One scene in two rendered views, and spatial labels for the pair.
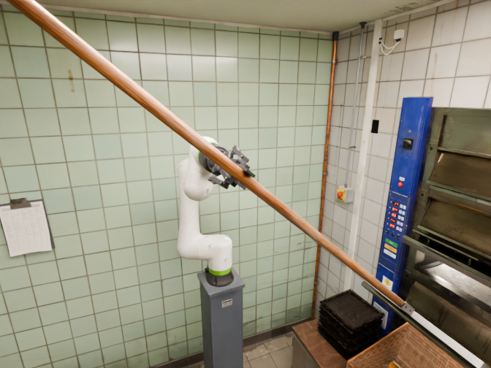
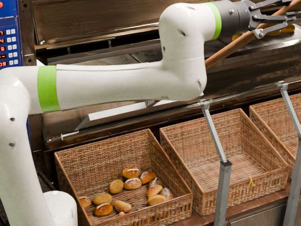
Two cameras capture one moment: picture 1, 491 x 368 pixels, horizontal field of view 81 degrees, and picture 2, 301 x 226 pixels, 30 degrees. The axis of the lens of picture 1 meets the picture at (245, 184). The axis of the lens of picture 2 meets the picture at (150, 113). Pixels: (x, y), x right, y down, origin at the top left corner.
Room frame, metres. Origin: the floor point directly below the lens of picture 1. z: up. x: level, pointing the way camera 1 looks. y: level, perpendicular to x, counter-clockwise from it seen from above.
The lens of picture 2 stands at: (1.25, 1.40, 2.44)
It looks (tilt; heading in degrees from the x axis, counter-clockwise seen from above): 30 degrees down; 263
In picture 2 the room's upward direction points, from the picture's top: 2 degrees clockwise
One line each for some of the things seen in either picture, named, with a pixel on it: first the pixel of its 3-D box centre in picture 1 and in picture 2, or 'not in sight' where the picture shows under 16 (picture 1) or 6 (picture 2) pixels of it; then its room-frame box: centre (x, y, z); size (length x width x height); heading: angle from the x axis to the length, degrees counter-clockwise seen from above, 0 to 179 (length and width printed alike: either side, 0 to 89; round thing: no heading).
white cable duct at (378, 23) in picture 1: (357, 198); not in sight; (1.94, -0.80, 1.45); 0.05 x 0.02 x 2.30; 22
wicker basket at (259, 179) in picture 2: not in sight; (222, 158); (0.53, -1.09, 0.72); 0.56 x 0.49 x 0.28; 22
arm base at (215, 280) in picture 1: (216, 268); not in sight; (1.41, 0.16, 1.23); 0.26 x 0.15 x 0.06; 26
